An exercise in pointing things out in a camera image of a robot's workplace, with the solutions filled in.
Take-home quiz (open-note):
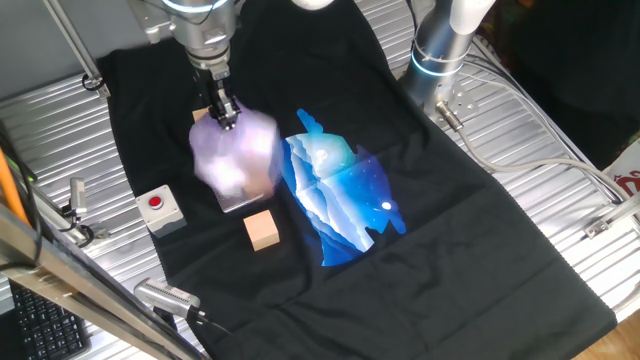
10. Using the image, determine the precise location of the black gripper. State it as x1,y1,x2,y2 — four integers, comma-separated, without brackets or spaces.
196,68,241,131

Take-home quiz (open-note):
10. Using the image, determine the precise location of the translucent purple plastic bag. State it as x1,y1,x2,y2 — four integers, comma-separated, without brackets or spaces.
188,102,284,201

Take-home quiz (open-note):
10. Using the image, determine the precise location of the wooden block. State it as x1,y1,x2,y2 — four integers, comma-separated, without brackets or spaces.
242,169,275,199

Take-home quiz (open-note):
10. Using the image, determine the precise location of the white bag with red print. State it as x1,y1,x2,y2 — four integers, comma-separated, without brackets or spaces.
602,134,640,200

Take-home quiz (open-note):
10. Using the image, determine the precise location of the silver metal plate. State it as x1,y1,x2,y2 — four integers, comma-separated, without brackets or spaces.
215,192,266,214

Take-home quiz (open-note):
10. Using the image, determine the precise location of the grey box with red button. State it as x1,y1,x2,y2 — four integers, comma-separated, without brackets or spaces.
135,184,188,239

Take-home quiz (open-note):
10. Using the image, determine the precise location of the thin metal pole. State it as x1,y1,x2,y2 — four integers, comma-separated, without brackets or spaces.
42,0,112,100

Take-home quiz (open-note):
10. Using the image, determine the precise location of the orange rod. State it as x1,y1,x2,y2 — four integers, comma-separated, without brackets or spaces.
0,147,31,226

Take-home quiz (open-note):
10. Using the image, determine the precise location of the black keyboard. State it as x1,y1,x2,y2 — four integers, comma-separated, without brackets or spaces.
9,282,92,360

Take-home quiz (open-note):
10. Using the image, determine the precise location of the black cloth with blue print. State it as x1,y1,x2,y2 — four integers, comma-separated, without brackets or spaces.
97,0,619,360

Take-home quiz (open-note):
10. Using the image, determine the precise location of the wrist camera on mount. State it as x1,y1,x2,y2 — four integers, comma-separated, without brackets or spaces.
142,14,176,45

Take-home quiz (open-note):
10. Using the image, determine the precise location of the small grey camera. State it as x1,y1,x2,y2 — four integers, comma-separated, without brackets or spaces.
68,177,89,217

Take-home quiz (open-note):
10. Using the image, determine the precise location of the silver ribbed camera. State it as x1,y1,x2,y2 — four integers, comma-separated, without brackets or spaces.
133,278,202,321

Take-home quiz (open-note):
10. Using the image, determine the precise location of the metal camera mount rail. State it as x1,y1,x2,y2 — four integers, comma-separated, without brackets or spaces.
19,184,109,246

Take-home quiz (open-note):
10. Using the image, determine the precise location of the black camera cable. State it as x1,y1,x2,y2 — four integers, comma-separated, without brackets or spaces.
189,308,234,335

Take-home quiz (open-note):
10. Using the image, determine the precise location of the black hanging cable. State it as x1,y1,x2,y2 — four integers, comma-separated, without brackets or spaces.
0,122,44,274

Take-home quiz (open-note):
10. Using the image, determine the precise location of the aluminium frame beam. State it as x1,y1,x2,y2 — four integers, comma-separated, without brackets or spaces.
0,202,206,360

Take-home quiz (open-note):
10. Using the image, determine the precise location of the thin white cable bundle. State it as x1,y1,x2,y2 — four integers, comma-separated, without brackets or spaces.
462,34,640,201

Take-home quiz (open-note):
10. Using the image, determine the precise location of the thick grey base cable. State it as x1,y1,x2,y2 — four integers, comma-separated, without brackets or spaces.
434,99,631,204

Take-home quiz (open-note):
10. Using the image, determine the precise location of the metal angle bracket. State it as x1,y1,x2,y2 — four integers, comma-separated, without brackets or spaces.
583,192,640,240

